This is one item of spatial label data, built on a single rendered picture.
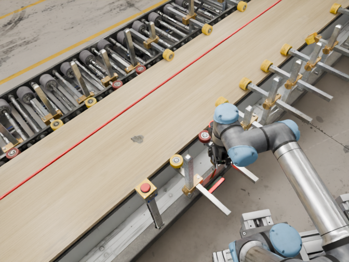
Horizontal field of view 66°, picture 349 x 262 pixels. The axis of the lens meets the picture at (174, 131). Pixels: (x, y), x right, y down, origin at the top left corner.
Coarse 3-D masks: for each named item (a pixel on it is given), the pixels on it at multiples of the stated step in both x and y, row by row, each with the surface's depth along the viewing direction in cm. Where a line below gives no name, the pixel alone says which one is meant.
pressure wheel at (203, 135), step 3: (201, 132) 171; (204, 132) 171; (207, 132) 170; (198, 135) 170; (201, 135) 169; (204, 135) 168; (207, 135) 169; (198, 138) 171; (201, 138) 168; (204, 138) 168; (207, 138) 167; (210, 138) 169; (201, 141) 169; (204, 141) 168; (207, 141) 168
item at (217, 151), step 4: (212, 140) 95; (212, 144) 100; (212, 148) 99; (216, 148) 99; (220, 148) 92; (224, 148) 94; (212, 152) 99; (216, 152) 98; (220, 152) 94; (224, 152) 92; (216, 156) 97; (220, 156) 95; (224, 156) 96; (228, 156) 97; (216, 160) 96; (220, 160) 96; (224, 160) 98; (228, 160) 97; (216, 164) 98; (228, 164) 100
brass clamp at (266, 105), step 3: (276, 96) 175; (279, 96) 175; (276, 99) 174; (279, 99) 179; (264, 102) 174; (267, 102) 173; (273, 102) 173; (264, 105) 174; (267, 105) 172; (270, 105) 173; (273, 105) 176; (264, 108) 176; (267, 108) 173; (270, 108) 173
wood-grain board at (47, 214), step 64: (256, 0) 257; (320, 0) 250; (192, 64) 210; (256, 64) 205; (64, 128) 181; (128, 128) 177; (192, 128) 174; (0, 192) 156; (64, 192) 153; (128, 192) 151; (0, 256) 135
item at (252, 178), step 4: (204, 144) 174; (208, 144) 170; (232, 164) 162; (236, 168) 161; (240, 168) 159; (244, 168) 159; (240, 172) 160; (244, 172) 157; (248, 172) 157; (248, 176) 156; (252, 176) 155; (252, 180) 155; (256, 180) 154
